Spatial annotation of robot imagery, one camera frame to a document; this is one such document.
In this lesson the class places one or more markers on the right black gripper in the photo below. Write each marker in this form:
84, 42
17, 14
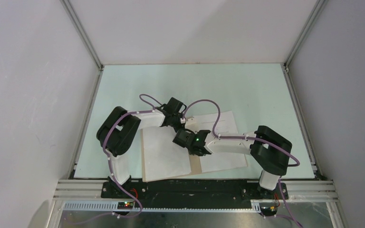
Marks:
196, 133

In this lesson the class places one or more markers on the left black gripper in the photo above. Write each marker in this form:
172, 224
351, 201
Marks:
179, 115

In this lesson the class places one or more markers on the brown cardboard folder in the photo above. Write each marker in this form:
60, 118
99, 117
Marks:
195, 165

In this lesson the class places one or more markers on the printed white paper sheet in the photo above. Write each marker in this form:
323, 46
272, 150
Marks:
220, 161

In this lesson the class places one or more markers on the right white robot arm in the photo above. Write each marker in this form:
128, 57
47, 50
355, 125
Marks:
269, 149

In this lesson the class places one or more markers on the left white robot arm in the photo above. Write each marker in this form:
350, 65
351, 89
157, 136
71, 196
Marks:
118, 131

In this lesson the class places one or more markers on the left circuit board with LEDs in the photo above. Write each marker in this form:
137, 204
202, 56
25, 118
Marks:
125, 205

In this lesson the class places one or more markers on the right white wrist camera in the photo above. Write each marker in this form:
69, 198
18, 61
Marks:
188, 122

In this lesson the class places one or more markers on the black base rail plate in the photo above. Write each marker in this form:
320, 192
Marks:
193, 193

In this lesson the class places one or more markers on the right circuit board with wires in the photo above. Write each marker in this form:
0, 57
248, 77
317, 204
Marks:
268, 210

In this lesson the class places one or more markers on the aluminium frame rail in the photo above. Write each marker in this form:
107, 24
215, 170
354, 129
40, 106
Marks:
78, 190

